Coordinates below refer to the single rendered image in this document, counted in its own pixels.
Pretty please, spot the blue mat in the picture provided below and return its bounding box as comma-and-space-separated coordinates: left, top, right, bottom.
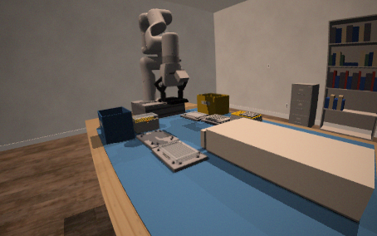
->
96, 114, 377, 236

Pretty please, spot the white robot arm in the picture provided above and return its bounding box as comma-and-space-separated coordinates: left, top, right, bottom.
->
139, 9, 189, 103

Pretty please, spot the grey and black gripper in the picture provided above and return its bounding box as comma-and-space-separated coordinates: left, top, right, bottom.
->
154, 62, 187, 101

